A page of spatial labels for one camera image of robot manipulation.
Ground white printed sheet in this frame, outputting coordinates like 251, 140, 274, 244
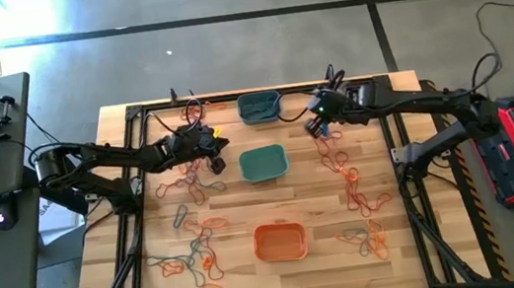
34, 188, 95, 249

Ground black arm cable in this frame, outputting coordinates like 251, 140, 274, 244
134, 96, 210, 145
467, 50, 505, 95

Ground blue plastic basket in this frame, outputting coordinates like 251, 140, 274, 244
235, 89, 284, 127

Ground black computer mouse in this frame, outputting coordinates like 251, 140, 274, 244
0, 191, 22, 233

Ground green plastic basket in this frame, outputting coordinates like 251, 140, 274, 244
236, 142, 291, 185

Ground yellow black hazard tape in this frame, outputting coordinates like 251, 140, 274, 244
453, 142, 514, 286

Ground short black cable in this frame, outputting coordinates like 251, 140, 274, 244
168, 85, 197, 102

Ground orange plastic basket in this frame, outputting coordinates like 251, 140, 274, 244
251, 218, 311, 266

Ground black floor cable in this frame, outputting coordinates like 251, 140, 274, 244
474, 0, 514, 59

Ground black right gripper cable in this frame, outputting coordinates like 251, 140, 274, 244
273, 87, 318, 125

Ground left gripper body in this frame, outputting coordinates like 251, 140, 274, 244
160, 121, 222, 170

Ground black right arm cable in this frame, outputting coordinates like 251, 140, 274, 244
467, 50, 505, 95

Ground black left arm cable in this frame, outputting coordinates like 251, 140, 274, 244
134, 96, 210, 145

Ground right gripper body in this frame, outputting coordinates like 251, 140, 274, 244
304, 82, 362, 129

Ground scattered rubber bands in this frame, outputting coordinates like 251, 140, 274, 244
53, 60, 493, 288

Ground silver frame bracket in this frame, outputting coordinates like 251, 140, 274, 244
390, 145, 412, 166

